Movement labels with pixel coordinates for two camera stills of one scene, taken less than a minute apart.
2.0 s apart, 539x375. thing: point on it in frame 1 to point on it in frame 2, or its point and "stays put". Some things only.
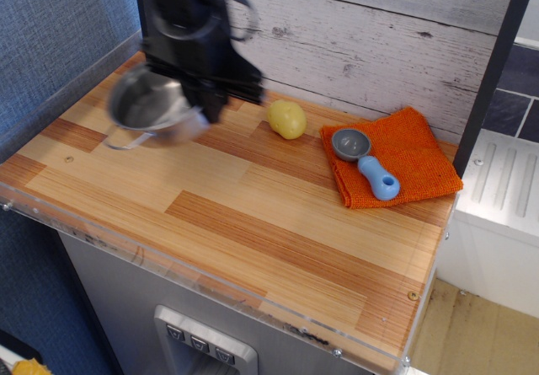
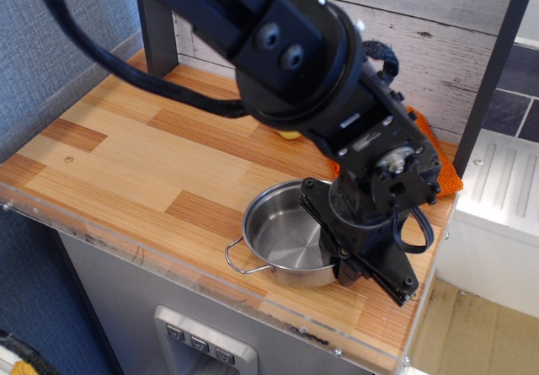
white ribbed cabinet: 492,245 stays put
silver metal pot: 145,103 to 280,232
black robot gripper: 204,58 to 375,254
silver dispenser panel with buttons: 189,346 stays put
